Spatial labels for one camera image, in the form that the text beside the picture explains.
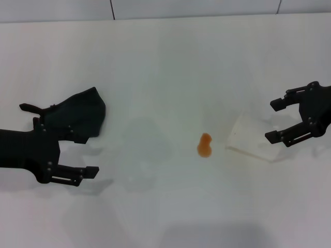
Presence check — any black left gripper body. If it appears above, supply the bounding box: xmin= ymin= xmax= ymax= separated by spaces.
xmin=0 ymin=123 xmax=62 ymax=184

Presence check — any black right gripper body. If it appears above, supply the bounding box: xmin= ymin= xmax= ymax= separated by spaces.
xmin=299 ymin=82 xmax=331 ymax=137

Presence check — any dark blue rag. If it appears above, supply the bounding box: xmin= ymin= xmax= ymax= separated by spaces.
xmin=19 ymin=87 xmax=108 ymax=138

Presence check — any white paper cup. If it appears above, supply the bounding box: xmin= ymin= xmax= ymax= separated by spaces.
xmin=224 ymin=111 xmax=283 ymax=163

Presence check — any orange liquid stain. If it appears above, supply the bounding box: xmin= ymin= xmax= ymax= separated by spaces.
xmin=197 ymin=132 xmax=214 ymax=158

